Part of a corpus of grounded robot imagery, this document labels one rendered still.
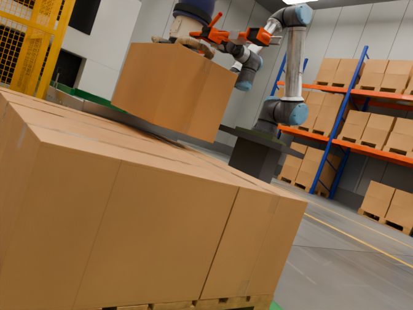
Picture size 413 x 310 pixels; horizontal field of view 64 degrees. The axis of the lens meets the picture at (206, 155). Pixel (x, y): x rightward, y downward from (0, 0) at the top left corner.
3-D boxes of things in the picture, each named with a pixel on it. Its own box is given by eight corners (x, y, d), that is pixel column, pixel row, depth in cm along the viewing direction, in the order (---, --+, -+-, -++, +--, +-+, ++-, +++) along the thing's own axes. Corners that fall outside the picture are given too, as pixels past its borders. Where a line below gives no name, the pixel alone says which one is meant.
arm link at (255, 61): (260, 72, 191) (266, 56, 191) (246, 64, 183) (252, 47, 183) (249, 72, 198) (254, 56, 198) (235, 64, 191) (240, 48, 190)
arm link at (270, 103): (267, 123, 245) (274, 101, 245) (284, 127, 232) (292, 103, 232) (253, 117, 236) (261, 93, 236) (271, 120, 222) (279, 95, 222)
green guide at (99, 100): (72, 94, 409) (75, 87, 409) (81, 96, 416) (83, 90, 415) (121, 115, 286) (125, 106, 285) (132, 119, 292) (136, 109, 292)
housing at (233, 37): (227, 39, 156) (230, 29, 156) (236, 45, 160) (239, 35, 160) (236, 39, 151) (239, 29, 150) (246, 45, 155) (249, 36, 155)
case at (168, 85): (110, 104, 206) (131, 42, 202) (163, 122, 230) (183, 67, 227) (151, 123, 159) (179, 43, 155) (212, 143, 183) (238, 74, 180)
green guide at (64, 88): (26, 78, 376) (28, 71, 375) (35, 82, 382) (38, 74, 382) (58, 95, 252) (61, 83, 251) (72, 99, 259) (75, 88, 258)
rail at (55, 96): (18, 90, 375) (23, 74, 373) (24, 91, 378) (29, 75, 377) (72, 131, 196) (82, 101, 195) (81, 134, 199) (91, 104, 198)
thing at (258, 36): (243, 37, 146) (247, 26, 145) (254, 45, 150) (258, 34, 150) (257, 38, 139) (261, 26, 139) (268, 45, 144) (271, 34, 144)
